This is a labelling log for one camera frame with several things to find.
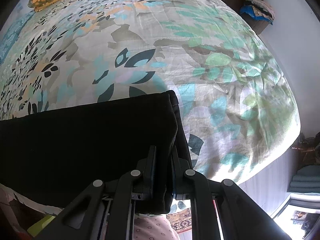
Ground pink floral clothing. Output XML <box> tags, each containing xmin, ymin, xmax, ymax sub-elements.
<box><xmin>133</xmin><ymin>215</ymin><xmax>180</xmax><ymax>240</ymax></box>

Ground pile of clothes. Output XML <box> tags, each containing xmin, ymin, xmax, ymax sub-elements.
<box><xmin>240</xmin><ymin>0</ymin><xmax>275</xmax><ymax>25</ymax></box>

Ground black pants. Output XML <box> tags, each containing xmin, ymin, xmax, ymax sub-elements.
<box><xmin>1</xmin><ymin>90</ymin><xmax>190</xmax><ymax>215</ymax></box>

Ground teal patterned blanket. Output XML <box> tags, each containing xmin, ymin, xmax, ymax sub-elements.
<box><xmin>1</xmin><ymin>11</ymin><xmax>34</xmax><ymax>64</ymax></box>

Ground red patterned rug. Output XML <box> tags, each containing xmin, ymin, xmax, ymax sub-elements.
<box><xmin>166</xmin><ymin>209</ymin><xmax>192</xmax><ymax>233</ymax></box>

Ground stack of teal towels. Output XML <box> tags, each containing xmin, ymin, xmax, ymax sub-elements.
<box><xmin>288</xmin><ymin>165</ymin><xmax>320</xmax><ymax>194</ymax></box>

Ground floral leaf-print bedsheet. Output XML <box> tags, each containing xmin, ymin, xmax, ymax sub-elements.
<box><xmin>0</xmin><ymin>0</ymin><xmax>301</xmax><ymax>213</ymax></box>

